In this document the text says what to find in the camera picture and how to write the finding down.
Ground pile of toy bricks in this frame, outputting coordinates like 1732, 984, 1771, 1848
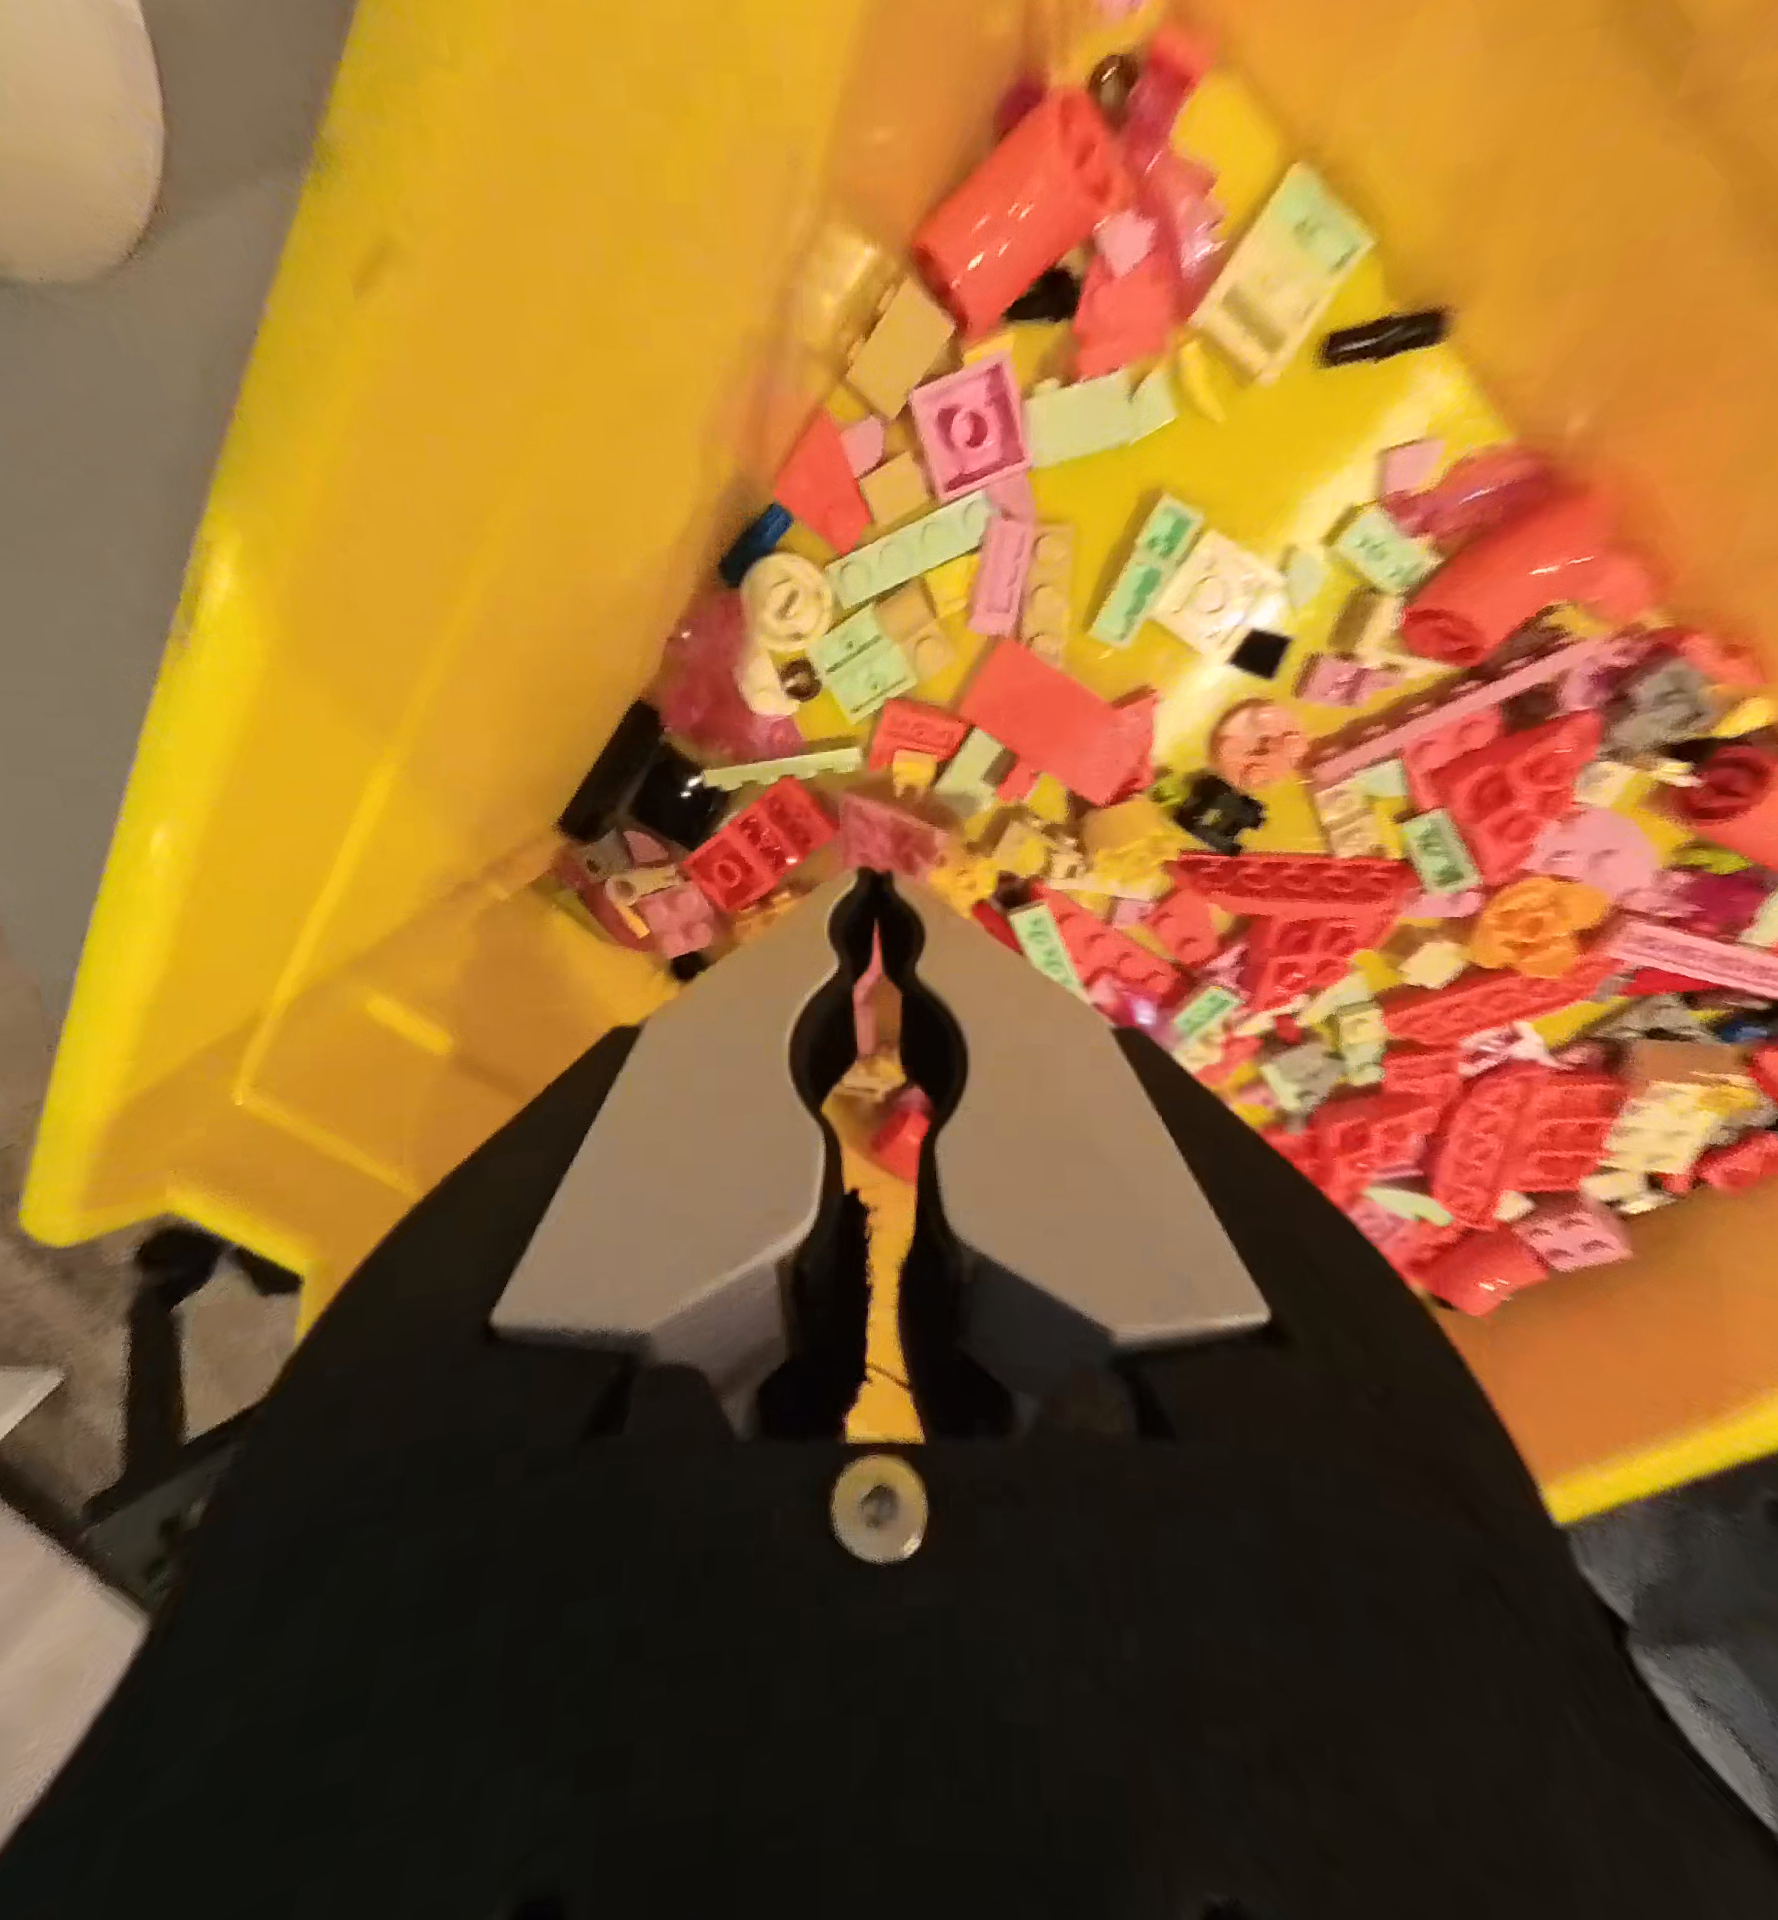
559, 31, 1778, 1313

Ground yellow plastic bin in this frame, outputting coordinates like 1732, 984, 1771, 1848
18, 0, 1778, 1525

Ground small pink toy brick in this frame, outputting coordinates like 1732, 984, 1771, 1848
850, 922, 902, 1086

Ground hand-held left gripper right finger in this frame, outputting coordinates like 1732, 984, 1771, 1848
875, 877, 1269, 1411

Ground person's trouser leg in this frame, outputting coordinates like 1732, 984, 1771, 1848
1564, 1441, 1778, 1920

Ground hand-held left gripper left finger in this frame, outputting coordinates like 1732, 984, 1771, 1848
491, 871, 891, 1404

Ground white paper cup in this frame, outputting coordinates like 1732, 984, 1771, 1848
0, 0, 166, 284

